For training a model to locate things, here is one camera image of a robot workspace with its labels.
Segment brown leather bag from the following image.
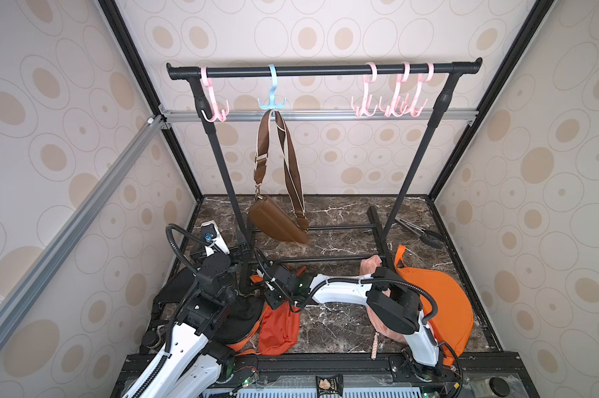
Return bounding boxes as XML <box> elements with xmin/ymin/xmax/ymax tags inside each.
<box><xmin>248</xmin><ymin>109</ymin><xmax>309</xmax><ymax>245</ymax></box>

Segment light blue hook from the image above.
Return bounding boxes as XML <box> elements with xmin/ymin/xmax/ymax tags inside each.
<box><xmin>258</xmin><ymin>64</ymin><xmax>287</xmax><ymax>110</ymax></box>

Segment leftmost pink hook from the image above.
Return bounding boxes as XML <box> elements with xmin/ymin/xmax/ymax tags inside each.
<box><xmin>200</xmin><ymin>66</ymin><xmax>230</xmax><ymax>123</ymax></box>

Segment rightmost pink hook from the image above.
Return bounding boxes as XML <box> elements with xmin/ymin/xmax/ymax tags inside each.
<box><xmin>407</xmin><ymin>62</ymin><xmax>435</xmax><ymax>118</ymax></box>

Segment small snack packet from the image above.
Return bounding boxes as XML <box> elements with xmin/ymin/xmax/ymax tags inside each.
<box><xmin>315</xmin><ymin>374</ymin><xmax>344</xmax><ymax>397</ymax></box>

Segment black base frame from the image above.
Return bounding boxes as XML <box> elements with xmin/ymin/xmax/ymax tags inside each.
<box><xmin>182</xmin><ymin>352</ymin><xmax>538</xmax><ymax>397</ymax></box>

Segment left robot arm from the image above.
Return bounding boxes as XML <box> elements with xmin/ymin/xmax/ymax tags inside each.
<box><xmin>121</xmin><ymin>221</ymin><xmax>238</xmax><ymax>397</ymax></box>

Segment aluminium rail wall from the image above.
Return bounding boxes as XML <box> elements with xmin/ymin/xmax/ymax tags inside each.
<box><xmin>164</xmin><ymin>108</ymin><xmax>479</xmax><ymax>124</ymax></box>
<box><xmin>0</xmin><ymin>114</ymin><xmax>165</xmax><ymax>351</ymax></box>

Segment black round cap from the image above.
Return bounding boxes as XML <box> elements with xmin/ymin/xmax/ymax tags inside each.
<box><xmin>488</xmin><ymin>376</ymin><xmax>511</xmax><ymax>397</ymax></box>

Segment bright orange bag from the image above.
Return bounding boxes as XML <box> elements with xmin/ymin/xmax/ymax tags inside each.
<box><xmin>394</xmin><ymin>245</ymin><xmax>474</xmax><ymax>357</ymax></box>

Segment red-orange waist bag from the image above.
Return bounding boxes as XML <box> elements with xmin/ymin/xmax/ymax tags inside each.
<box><xmin>221</xmin><ymin>288</ymin><xmax>301</xmax><ymax>357</ymax></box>

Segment aluminium rail left wall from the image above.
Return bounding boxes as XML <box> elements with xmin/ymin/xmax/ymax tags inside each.
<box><xmin>0</xmin><ymin>114</ymin><xmax>165</xmax><ymax>351</ymax></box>

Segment aluminium rail back wall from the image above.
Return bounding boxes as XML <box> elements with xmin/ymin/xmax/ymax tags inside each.
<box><xmin>164</xmin><ymin>108</ymin><xmax>479</xmax><ymax>124</ymax></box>

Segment black tongs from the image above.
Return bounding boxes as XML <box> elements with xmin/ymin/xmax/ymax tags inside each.
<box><xmin>395</xmin><ymin>218</ymin><xmax>445</xmax><ymax>249</ymax></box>

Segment pink bag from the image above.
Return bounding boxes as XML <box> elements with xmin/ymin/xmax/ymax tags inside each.
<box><xmin>359</xmin><ymin>255</ymin><xmax>407</xmax><ymax>343</ymax></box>

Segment black clothes rack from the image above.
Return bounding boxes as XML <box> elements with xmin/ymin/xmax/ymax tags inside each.
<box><xmin>166</xmin><ymin>58</ymin><xmax>483</xmax><ymax>270</ymax></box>

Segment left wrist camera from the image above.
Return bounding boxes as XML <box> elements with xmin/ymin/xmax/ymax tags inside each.
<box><xmin>200</xmin><ymin>221</ymin><xmax>230</xmax><ymax>256</ymax></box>

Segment pink hook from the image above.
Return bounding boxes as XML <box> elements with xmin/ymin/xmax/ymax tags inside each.
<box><xmin>379</xmin><ymin>61</ymin><xmax>411</xmax><ymax>118</ymax></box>
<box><xmin>407</xmin><ymin>62</ymin><xmax>435</xmax><ymax>118</ymax></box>
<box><xmin>351</xmin><ymin>62</ymin><xmax>378</xmax><ymax>118</ymax></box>
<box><xmin>200</xmin><ymin>66</ymin><xmax>230</xmax><ymax>123</ymax></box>

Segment middle pink hook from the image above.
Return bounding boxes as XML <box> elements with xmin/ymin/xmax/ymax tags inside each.
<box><xmin>351</xmin><ymin>62</ymin><xmax>378</xmax><ymax>118</ymax></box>

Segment black bag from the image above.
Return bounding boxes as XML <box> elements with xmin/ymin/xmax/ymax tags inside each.
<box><xmin>153</xmin><ymin>270</ymin><xmax>265</xmax><ymax>349</ymax></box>

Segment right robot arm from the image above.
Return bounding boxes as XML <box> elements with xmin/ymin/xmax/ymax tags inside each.
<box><xmin>256</xmin><ymin>250</ymin><xmax>474</xmax><ymax>381</ymax></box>

